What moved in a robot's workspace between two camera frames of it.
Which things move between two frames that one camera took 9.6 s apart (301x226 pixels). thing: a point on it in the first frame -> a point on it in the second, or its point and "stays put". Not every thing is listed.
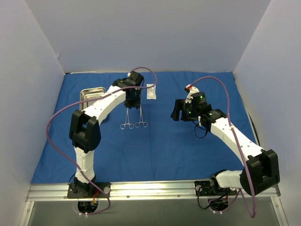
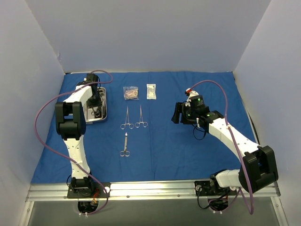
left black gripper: x=131 y=102 -> x=95 y=104
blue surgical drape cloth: x=141 y=145 stays put
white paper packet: x=151 y=93 stays put
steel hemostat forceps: x=145 y=124 stays put
